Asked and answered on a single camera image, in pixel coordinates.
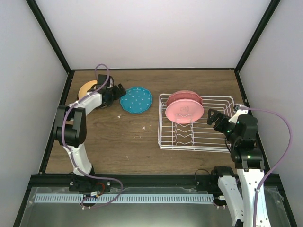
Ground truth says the yellow plate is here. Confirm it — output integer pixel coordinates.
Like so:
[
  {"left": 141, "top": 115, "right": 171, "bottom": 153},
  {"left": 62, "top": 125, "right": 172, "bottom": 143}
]
[{"left": 78, "top": 80, "right": 97, "bottom": 99}]

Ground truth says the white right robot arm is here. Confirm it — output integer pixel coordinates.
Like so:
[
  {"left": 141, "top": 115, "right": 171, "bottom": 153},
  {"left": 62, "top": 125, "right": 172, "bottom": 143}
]
[{"left": 207, "top": 105, "right": 271, "bottom": 227}]

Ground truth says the white wire dish rack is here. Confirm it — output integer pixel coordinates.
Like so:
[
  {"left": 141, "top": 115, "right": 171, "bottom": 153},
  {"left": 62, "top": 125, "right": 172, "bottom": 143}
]
[{"left": 158, "top": 94, "right": 234, "bottom": 153}]

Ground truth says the teal plate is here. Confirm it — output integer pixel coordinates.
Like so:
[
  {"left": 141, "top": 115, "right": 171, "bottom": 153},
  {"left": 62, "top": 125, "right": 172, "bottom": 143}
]
[{"left": 120, "top": 87, "right": 153, "bottom": 114}]

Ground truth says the black front mounting rail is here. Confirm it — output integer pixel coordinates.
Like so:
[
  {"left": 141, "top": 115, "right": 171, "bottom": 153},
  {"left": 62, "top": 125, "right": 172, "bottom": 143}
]
[{"left": 28, "top": 174, "right": 280, "bottom": 192}]

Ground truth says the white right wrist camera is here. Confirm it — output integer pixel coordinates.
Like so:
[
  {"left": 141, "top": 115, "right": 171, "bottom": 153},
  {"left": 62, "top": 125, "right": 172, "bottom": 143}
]
[{"left": 229, "top": 104, "right": 249, "bottom": 123}]

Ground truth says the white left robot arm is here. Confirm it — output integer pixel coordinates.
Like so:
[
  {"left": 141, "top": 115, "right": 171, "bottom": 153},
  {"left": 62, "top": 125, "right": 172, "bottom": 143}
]
[{"left": 53, "top": 84, "right": 126, "bottom": 191}]

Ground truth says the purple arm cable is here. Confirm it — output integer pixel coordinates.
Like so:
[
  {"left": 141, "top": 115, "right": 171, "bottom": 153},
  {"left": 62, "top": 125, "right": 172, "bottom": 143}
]
[
  {"left": 61, "top": 63, "right": 124, "bottom": 210},
  {"left": 247, "top": 107, "right": 293, "bottom": 227}
]

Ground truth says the dark pink scalloped plate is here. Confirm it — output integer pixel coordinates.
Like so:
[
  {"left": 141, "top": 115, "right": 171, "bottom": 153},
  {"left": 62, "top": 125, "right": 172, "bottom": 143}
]
[{"left": 166, "top": 90, "right": 203, "bottom": 106}]

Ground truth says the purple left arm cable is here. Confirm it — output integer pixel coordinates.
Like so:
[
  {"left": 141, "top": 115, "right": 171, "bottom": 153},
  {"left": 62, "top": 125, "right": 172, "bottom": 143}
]
[{"left": 61, "top": 63, "right": 124, "bottom": 210}]

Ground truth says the light pink plate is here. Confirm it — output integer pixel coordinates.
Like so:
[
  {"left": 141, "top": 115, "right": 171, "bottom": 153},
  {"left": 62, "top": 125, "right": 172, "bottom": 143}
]
[{"left": 165, "top": 99, "right": 204, "bottom": 124}]

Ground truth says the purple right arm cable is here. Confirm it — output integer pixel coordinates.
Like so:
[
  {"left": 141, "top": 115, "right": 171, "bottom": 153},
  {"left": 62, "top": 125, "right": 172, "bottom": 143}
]
[{"left": 247, "top": 107, "right": 293, "bottom": 227}]

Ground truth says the slotted grey cable duct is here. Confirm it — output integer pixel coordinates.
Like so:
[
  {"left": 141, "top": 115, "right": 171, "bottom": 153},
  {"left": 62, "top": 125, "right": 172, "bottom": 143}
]
[{"left": 34, "top": 193, "right": 214, "bottom": 204}]

